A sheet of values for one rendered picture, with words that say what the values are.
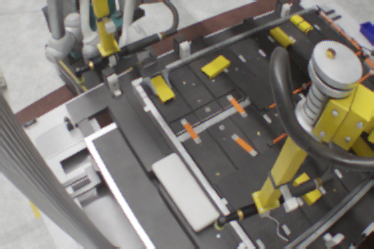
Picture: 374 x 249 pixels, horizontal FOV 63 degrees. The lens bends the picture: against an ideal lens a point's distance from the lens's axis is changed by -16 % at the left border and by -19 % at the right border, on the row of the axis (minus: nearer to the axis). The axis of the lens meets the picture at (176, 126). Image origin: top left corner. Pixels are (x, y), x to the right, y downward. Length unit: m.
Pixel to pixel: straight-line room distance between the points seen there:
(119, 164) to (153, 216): 0.31
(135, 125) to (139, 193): 0.32
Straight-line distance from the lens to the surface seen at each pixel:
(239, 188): 1.69
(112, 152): 1.80
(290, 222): 1.69
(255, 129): 1.85
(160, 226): 1.63
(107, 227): 1.89
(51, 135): 2.13
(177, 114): 1.86
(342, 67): 0.65
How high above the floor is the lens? 2.56
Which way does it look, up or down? 58 degrees down
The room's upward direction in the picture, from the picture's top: 2 degrees counter-clockwise
